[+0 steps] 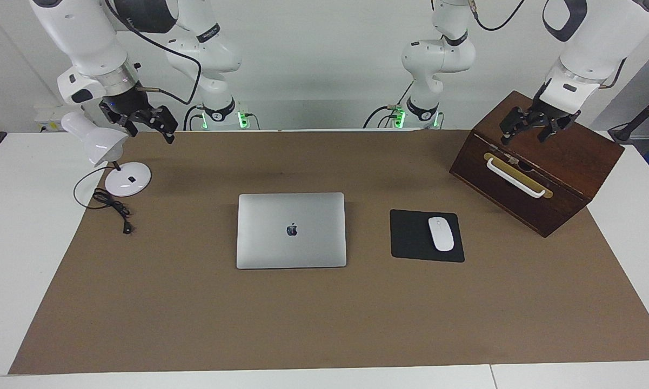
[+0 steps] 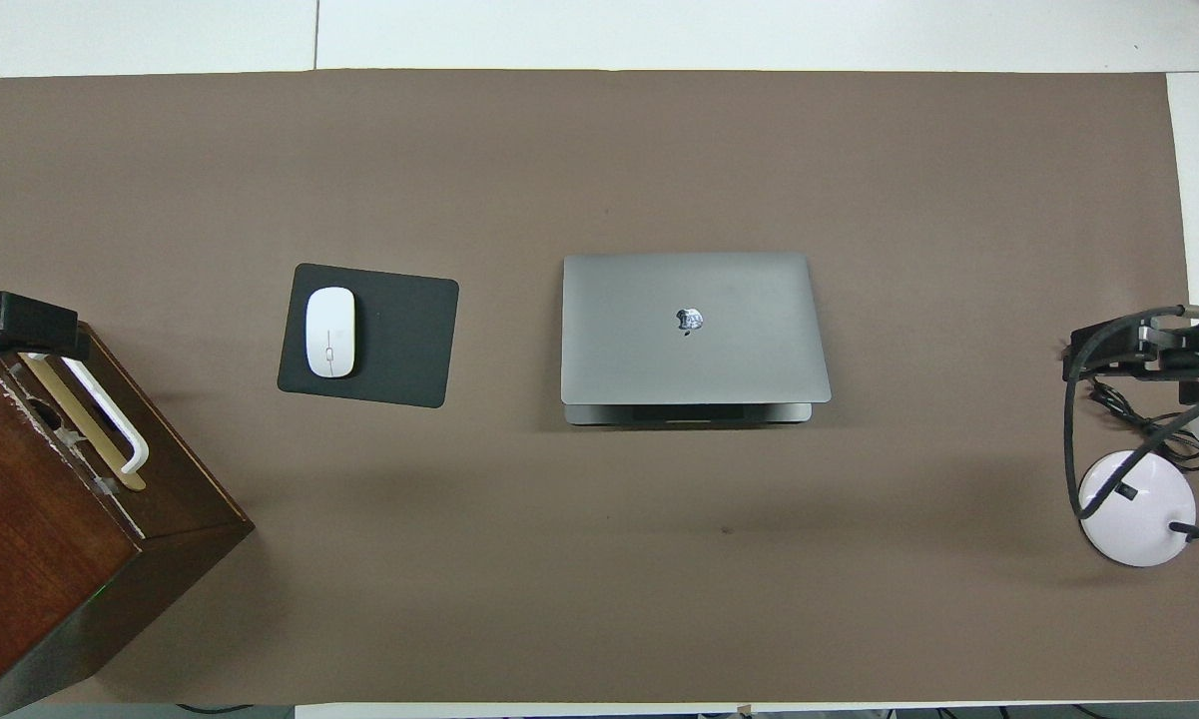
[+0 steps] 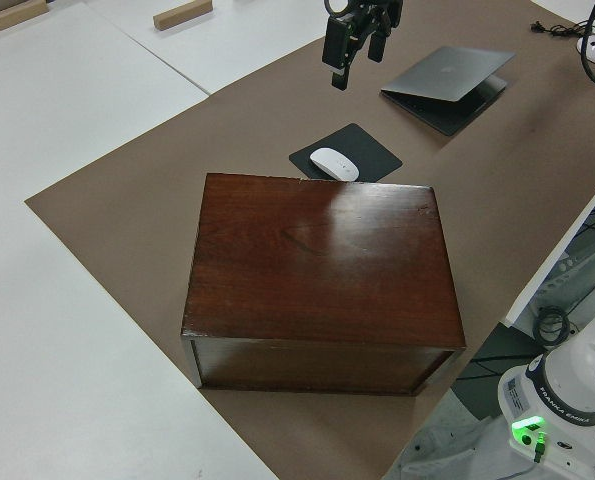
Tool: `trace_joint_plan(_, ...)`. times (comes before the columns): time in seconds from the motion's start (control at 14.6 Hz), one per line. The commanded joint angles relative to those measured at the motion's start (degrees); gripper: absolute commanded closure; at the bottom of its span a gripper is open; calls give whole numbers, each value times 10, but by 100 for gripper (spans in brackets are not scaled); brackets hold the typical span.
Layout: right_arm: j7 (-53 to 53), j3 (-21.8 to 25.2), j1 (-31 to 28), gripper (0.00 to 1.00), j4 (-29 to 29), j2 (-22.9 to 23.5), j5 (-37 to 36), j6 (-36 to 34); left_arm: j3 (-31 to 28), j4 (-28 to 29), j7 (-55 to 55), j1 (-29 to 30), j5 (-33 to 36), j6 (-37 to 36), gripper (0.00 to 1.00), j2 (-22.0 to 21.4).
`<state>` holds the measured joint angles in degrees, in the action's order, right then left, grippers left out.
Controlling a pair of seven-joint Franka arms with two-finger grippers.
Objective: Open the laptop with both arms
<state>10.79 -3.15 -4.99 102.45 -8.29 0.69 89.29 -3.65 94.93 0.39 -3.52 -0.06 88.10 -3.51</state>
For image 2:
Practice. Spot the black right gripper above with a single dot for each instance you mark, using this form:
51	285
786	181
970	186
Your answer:
1198	355

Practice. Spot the silver laptop computer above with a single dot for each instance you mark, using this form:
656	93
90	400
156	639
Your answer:
659	340

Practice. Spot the white desk lamp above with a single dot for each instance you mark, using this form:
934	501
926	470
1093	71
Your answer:
1133	509

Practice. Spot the dark brown wooden box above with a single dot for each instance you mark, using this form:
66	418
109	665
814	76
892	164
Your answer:
50	559

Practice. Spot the white computer mouse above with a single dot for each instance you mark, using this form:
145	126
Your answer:
329	330

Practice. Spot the black mouse pad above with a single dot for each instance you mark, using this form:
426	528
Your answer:
404	340

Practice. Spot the brown paper table mat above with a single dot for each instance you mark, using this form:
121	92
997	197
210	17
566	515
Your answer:
659	150

